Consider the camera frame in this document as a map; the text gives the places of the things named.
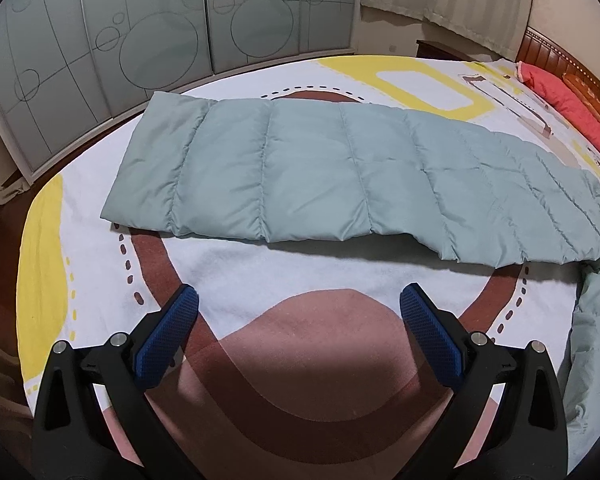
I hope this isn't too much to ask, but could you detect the red pillow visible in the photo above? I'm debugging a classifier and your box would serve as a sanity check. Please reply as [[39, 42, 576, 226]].
[[516, 61, 600, 152]]

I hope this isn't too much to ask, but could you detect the light green puffer coat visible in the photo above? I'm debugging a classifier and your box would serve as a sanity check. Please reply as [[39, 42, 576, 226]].
[[102, 92, 600, 465]]

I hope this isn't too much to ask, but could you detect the patterned white bed sheet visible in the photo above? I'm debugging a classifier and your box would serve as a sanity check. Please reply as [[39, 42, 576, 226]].
[[17, 56, 600, 479]]

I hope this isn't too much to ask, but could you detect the frosted glass sliding wardrobe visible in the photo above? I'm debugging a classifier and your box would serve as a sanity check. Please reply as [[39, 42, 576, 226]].
[[0, 0, 360, 180]]

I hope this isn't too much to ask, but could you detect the wooden headboard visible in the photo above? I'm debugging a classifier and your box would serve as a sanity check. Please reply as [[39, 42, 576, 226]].
[[516, 27, 600, 100]]

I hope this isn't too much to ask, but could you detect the dark wooden nightstand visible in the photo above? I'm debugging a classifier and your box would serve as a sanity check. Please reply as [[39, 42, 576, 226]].
[[416, 39, 472, 61]]

